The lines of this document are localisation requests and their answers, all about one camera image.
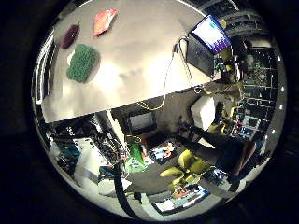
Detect green knitted toy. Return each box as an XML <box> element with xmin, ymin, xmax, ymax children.
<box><xmin>65</xmin><ymin>43</ymin><xmax>101</xmax><ymax>84</ymax></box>

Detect red plush steak toy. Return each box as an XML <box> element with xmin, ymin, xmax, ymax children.
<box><xmin>93</xmin><ymin>7</ymin><xmax>119</xmax><ymax>37</ymax></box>

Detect maroon plush toy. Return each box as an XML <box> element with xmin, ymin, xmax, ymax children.
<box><xmin>60</xmin><ymin>23</ymin><xmax>81</xmax><ymax>50</ymax></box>

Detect black framed monitor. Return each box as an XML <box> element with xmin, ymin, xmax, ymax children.
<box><xmin>125</xmin><ymin>109</ymin><xmax>158</xmax><ymax>136</ymax></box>

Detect colourful printed poster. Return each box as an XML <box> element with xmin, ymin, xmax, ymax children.
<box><xmin>149</xmin><ymin>140</ymin><xmax>179</xmax><ymax>166</ymax></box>

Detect green plastic bag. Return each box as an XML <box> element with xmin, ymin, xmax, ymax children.
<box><xmin>124</xmin><ymin>142</ymin><xmax>148</xmax><ymax>174</ymax></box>

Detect white foam box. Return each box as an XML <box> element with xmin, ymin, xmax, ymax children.
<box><xmin>190</xmin><ymin>95</ymin><xmax>217</xmax><ymax>132</ymax></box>

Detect black device with white lettering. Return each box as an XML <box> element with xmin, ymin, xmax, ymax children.
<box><xmin>51</xmin><ymin>118</ymin><xmax>98</xmax><ymax>141</ymax></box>

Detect person in dark clothes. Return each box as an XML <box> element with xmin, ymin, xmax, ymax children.
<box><xmin>178</xmin><ymin>121</ymin><xmax>258</xmax><ymax>177</ymax></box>

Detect open black laptop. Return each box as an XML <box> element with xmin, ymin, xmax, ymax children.
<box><xmin>185</xmin><ymin>14</ymin><xmax>233</xmax><ymax>78</ymax></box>

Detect teal box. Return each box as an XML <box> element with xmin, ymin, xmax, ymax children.
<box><xmin>56</xmin><ymin>141</ymin><xmax>82</xmax><ymax>166</ymax></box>

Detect metal storage shelf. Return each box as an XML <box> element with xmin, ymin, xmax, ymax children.
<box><xmin>233</xmin><ymin>46</ymin><xmax>278</xmax><ymax>142</ymax></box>

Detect yellow cable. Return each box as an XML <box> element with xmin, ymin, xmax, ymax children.
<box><xmin>135</xmin><ymin>55</ymin><xmax>176</xmax><ymax>112</ymax></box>

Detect grey laptop cable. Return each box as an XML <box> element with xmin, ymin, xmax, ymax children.
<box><xmin>172</xmin><ymin>35</ymin><xmax>194</xmax><ymax>91</ymax></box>

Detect thick black hose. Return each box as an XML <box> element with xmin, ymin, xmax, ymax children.
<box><xmin>112</xmin><ymin>163</ymin><xmax>142</xmax><ymax>220</ymax></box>

